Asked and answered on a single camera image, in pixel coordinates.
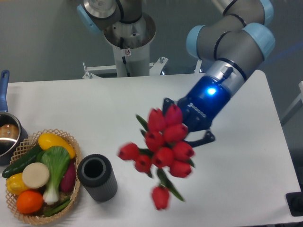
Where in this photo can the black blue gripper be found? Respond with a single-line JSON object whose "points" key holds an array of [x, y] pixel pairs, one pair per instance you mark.
{"points": [[200, 106]]}

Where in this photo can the red tulip bouquet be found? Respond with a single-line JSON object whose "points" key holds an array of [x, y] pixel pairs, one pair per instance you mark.
{"points": [[164, 135]]}

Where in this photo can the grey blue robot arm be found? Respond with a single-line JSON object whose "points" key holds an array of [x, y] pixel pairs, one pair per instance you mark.
{"points": [[237, 45]]}

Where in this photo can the dark grey ribbed vase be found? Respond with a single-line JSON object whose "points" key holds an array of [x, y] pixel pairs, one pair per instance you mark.
{"points": [[96, 174]]}

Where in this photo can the black box at edge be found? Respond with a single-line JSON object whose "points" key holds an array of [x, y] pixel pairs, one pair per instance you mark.
{"points": [[295, 203]]}

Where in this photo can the purple sweet potato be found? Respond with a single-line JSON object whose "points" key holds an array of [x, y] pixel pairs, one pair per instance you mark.
{"points": [[68, 181]]}

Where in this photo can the green bok choy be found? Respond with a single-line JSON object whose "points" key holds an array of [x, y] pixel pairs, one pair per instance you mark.
{"points": [[57, 159]]}

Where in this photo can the woven wicker basket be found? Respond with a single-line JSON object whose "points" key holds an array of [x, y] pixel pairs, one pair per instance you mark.
{"points": [[40, 218]]}

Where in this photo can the beige round disc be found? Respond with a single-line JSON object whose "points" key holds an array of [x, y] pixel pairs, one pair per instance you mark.
{"points": [[35, 175]]}

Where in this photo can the green bean pods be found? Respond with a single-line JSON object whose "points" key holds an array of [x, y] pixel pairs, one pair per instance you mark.
{"points": [[58, 208]]}

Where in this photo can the dark green cucumber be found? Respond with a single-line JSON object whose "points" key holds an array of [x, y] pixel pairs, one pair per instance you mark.
{"points": [[20, 164]]}

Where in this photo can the orange fruit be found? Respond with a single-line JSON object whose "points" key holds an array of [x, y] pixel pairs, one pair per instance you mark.
{"points": [[29, 202]]}

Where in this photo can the yellow bell pepper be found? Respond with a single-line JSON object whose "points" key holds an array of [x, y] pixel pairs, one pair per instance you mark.
{"points": [[15, 184]]}

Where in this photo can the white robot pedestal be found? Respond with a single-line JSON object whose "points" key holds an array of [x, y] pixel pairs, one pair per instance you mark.
{"points": [[131, 48]]}

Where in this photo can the white frame at right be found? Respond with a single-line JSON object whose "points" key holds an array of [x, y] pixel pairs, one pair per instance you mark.
{"points": [[293, 108]]}

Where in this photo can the blue handled saucepan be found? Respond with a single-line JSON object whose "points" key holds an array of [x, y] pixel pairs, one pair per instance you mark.
{"points": [[12, 133]]}

